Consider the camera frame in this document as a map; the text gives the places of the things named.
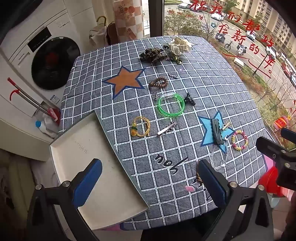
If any green camouflage hair bow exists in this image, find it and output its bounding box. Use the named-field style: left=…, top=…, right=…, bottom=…
left=168, top=54, right=183, bottom=65

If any yellow hair tie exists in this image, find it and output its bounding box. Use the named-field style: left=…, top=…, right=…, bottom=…
left=131, top=116, right=151, bottom=137

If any green plastic bangle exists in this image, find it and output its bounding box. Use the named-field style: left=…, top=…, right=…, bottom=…
left=158, top=93, right=185, bottom=117

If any cream dotted scrunchie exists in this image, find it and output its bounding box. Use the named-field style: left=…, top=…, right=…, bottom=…
left=167, top=36, right=196, bottom=56

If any colourful bead bracelet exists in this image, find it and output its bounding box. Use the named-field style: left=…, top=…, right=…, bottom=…
left=231, top=130, right=248, bottom=151

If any white cloth bag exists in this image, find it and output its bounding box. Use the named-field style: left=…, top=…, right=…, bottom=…
left=89, top=25, right=107, bottom=47

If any silver hair clip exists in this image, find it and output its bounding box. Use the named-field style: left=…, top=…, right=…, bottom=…
left=157, top=121, right=177, bottom=137

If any orange lantern decoration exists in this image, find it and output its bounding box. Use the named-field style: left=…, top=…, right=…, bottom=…
left=273, top=116, right=292, bottom=131

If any white washing machine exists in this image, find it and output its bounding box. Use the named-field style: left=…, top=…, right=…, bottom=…
left=0, top=7, right=82, bottom=109

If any dark brown chair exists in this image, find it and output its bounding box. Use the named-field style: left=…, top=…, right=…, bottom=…
left=106, top=21, right=119, bottom=45

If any blue-capped plastic bottle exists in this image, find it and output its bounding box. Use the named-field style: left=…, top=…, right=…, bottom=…
left=35, top=118, right=59, bottom=139

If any brown beaded bracelet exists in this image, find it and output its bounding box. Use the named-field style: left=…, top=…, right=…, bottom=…
left=149, top=77, right=168, bottom=88

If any clear plastic hair clip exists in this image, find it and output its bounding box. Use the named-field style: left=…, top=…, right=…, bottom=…
left=159, top=91, right=176, bottom=102

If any white rectangular tray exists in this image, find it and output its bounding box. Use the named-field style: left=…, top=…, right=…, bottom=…
left=49, top=111, right=149, bottom=231

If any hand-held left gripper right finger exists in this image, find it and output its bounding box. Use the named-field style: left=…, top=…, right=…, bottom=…
left=198, top=159, right=281, bottom=241

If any red-handled mop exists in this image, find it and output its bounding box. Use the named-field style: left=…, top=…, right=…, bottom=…
left=7, top=77, right=61, bottom=121

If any leopard print scrunchie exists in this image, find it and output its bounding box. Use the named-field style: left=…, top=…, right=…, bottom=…
left=139, top=47, right=168, bottom=63

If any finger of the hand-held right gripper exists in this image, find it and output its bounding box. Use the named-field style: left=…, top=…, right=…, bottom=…
left=280, top=128, right=296, bottom=145
left=255, top=136, right=296, bottom=189

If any black claw hair clip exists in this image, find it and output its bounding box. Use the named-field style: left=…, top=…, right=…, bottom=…
left=184, top=92, right=196, bottom=105

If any black snap hair clip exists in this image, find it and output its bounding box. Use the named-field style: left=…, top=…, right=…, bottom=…
left=211, top=119, right=224, bottom=144

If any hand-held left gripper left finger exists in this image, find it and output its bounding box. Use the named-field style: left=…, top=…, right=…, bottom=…
left=26, top=159, right=103, bottom=241

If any grey checked star tablecloth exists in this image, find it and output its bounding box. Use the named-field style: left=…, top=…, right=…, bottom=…
left=57, top=35, right=277, bottom=232

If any clear crystal bead chain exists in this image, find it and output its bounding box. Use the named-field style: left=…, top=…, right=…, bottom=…
left=209, top=133, right=231, bottom=172

